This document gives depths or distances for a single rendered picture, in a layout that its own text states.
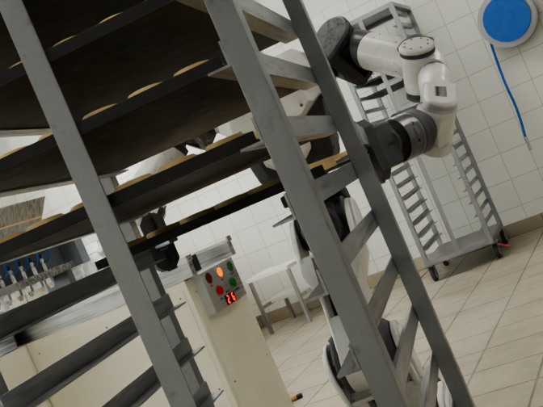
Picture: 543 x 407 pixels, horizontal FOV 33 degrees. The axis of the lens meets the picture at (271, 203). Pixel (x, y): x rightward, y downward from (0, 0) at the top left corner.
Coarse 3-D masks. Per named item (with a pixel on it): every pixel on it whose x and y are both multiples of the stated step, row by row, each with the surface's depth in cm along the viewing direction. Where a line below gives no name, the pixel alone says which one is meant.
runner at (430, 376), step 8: (432, 360) 155; (424, 368) 161; (432, 368) 151; (424, 376) 155; (432, 376) 147; (424, 384) 151; (432, 384) 144; (424, 392) 146; (432, 392) 140; (424, 400) 142; (432, 400) 137
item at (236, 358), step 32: (192, 256) 304; (192, 288) 285; (96, 320) 299; (192, 320) 284; (224, 320) 295; (256, 320) 313; (32, 352) 311; (64, 352) 306; (128, 352) 296; (224, 352) 288; (256, 352) 305; (96, 384) 303; (224, 384) 284; (256, 384) 297
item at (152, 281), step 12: (108, 180) 167; (108, 192) 168; (120, 228) 168; (132, 228) 167; (132, 240) 168; (144, 276) 168; (156, 276) 169; (156, 288) 168; (168, 324) 168; (168, 336) 168; (180, 336) 168; (192, 360) 169; (192, 372) 168; (192, 384) 168
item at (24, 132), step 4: (0, 128) 129; (4, 128) 130; (8, 128) 131; (12, 128) 133; (16, 128) 134; (20, 128) 135; (24, 128) 136; (28, 128) 138; (32, 128) 139; (36, 128) 140; (40, 128) 141; (44, 128) 143; (48, 128) 144; (0, 132) 131; (4, 132) 132; (8, 132) 133; (12, 132) 135; (16, 132) 136; (20, 132) 138; (24, 132) 139; (28, 132) 140; (32, 132) 142; (36, 132) 143; (40, 132) 145; (44, 132) 147; (0, 136) 134; (4, 136) 135; (8, 136) 137
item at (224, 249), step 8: (224, 240) 309; (208, 248) 312; (216, 248) 311; (224, 248) 310; (232, 248) 310; (184, 256) 316; (200, 256) 314; (208, 256) 313; (216, 256) 311; (224, 256) 310; (200, 264) 314; (208, 264) 313
